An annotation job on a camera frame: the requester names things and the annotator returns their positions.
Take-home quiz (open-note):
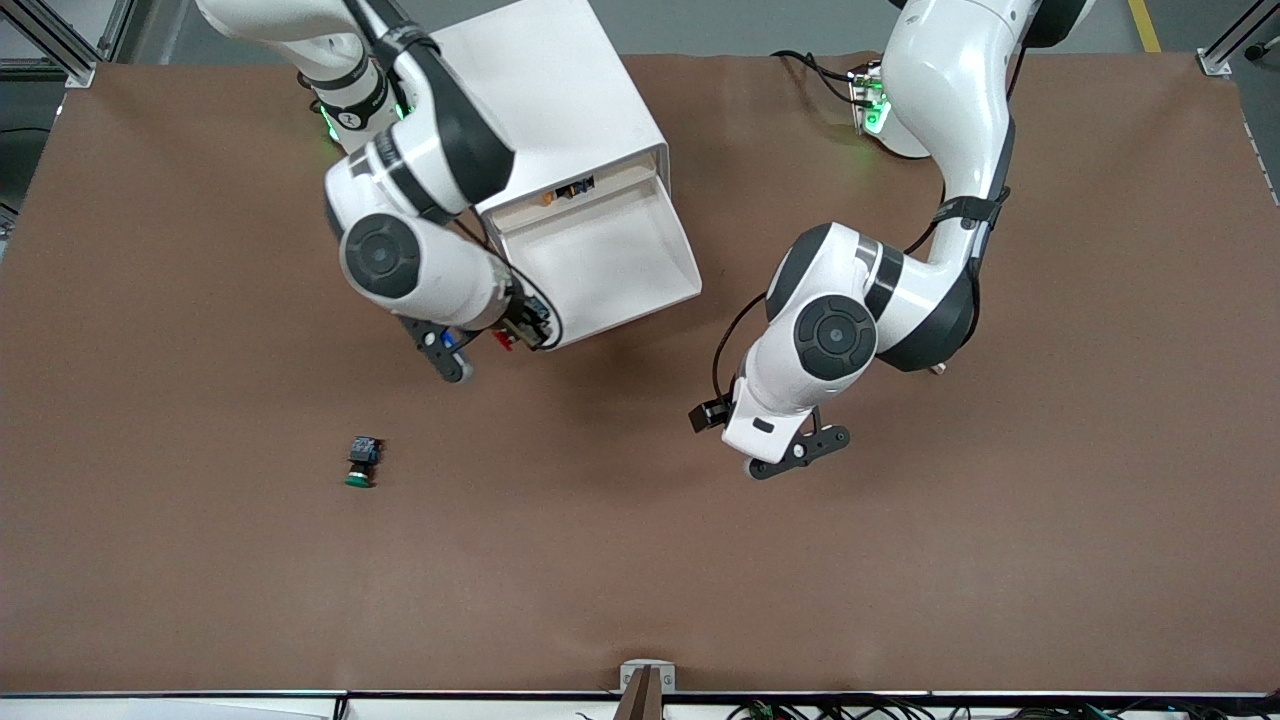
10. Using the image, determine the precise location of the aluminium frame profile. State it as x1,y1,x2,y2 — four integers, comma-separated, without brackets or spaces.
1195,0,1280,79
25,0,102,90

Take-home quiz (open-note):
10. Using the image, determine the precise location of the white table edge rail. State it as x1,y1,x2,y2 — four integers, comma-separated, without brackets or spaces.
0,689,1280,720

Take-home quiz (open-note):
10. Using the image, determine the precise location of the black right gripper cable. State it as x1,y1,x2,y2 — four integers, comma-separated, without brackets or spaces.
450,215,563,348

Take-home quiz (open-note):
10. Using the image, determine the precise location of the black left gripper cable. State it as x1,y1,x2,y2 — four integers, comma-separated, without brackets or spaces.
711,292,773,407

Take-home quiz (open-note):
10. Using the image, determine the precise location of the white plastic drawer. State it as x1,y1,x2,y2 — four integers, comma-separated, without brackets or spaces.
494,150,663,217
489,164,704,350

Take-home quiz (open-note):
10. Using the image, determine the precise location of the black left arm base cable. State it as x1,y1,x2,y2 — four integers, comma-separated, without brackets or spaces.
770,48,863,107

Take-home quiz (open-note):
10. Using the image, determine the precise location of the black cable bundle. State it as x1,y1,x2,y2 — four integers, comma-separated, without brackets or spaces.
728,694,1280,720

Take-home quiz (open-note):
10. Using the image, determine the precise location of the silver camera post bracket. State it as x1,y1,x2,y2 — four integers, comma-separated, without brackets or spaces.
618,659,677,720

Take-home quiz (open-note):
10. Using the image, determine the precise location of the green push button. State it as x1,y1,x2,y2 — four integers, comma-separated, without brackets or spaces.
344,436,384,490

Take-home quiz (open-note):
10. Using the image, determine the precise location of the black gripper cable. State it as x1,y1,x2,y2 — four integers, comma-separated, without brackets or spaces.
450,215,563,348
711,292,773,407

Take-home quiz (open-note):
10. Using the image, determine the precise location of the white drawer cabinet housing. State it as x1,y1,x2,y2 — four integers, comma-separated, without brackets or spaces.
432,0,673,243

